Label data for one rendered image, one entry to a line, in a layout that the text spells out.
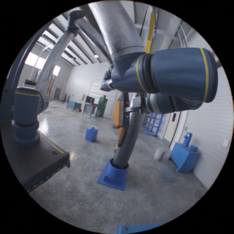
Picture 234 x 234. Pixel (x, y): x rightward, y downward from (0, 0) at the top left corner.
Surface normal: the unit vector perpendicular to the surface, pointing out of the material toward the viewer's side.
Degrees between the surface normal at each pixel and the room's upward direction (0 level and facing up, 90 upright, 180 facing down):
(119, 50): 129
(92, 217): 0
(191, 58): 95
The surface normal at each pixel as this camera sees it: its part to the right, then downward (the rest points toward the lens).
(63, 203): 0.26, -0.96
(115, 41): -0.56, 0.57
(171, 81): -0.67, 0.69
